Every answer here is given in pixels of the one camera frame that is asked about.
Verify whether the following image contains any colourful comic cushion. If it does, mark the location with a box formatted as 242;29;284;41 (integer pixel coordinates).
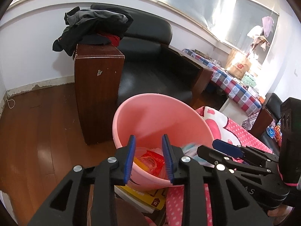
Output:
274;121;282;147

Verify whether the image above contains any right hand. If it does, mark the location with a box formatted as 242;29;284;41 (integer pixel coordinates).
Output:
267;205;293;218

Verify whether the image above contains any pink polka dot blanket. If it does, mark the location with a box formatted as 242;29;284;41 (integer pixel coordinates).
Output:
165;105;274;226

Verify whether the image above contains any coat rack with clothes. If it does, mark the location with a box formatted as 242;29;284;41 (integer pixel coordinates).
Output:
246;16;274;57

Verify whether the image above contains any dark clothes pile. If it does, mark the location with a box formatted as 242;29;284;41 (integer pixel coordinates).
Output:
52;5;134;57

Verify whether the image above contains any green box on table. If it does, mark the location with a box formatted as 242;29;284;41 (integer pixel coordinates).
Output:
241;75;256;87

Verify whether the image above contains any brown paper shopping bag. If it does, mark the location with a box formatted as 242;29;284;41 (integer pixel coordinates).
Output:
225;49;251;80

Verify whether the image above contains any blue toy on armchair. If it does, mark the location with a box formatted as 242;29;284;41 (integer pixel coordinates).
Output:
266;127;275;139

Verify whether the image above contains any checkered tablecloth table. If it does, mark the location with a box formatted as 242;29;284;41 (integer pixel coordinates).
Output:
182;49;262;116

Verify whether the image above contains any black leather armchair left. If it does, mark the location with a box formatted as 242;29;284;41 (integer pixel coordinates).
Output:
74;7;213;145

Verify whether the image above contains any black leather armchair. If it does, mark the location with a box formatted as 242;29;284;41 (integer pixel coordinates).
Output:
74;7;213;145
249;93;282;150

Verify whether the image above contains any black leather armchair right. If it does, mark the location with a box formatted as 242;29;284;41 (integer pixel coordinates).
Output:
249;93;282;150

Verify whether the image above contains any red foil snack bag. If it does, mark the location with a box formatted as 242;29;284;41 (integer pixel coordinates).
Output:
138;151;165;177

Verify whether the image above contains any yellow book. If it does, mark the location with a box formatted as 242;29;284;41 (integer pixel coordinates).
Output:
114;186;167;213

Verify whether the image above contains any pink plastic trash bin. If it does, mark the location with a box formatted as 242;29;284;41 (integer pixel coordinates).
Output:
112;93;214;191

